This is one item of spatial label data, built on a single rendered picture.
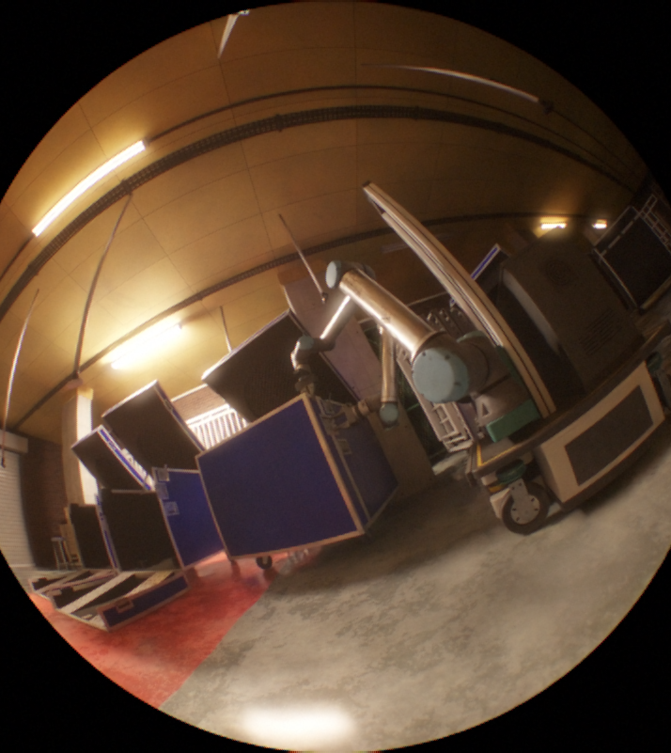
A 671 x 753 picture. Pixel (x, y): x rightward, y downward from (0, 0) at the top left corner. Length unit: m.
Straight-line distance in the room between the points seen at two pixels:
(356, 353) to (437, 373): 2.27
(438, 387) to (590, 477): 0.56
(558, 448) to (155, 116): 3.21
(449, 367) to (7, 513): 7.76
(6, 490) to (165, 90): 7.48
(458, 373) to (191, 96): 2.77
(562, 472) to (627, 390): 0.32
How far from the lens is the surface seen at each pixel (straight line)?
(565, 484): 0.85
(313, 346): 1.47
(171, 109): 2.78
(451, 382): 0.64
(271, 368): 2.25
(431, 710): 0.58
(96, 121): 2.94
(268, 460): 1.49
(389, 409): 1.21
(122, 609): 1.70
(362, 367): 2.82
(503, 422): 0.79
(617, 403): 0.90
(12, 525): 7.59
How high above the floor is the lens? 0.48
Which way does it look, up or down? 21 degrees up
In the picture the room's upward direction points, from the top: 24 degrees counter-clockwise
